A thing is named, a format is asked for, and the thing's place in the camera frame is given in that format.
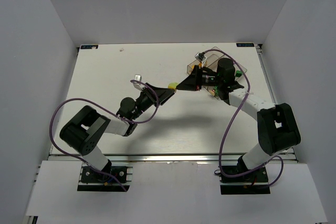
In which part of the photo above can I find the pale green small lego brick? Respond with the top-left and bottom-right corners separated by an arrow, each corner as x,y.
168,82 -> 178,90

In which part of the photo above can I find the green curved lego brick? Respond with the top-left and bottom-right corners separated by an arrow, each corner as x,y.
212,87 -> 219,96

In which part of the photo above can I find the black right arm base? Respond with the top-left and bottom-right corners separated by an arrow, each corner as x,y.
214,167 -> 270,195

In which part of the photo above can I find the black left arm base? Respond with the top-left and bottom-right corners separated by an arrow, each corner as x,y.
77,166 -> 133,192

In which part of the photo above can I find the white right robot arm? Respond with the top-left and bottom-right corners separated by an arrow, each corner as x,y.
176,58 -> 301,178

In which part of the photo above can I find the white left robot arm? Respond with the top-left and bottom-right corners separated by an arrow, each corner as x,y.
59,83 -> 176,181

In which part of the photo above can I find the clear three-compartment plastic container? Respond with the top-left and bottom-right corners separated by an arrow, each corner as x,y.
187,47 -> 247,103

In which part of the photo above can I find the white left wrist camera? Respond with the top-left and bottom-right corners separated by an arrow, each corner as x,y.
130,74 -> 144,91

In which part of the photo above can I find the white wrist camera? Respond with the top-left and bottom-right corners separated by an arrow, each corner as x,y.
195,52 -> 207,65
130,74 -> 144,91

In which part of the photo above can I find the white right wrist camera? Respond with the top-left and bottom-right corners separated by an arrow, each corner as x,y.
195,52 -> 207,65

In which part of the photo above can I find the aluminium front rail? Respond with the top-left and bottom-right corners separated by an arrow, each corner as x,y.
48,149 -> 297,162

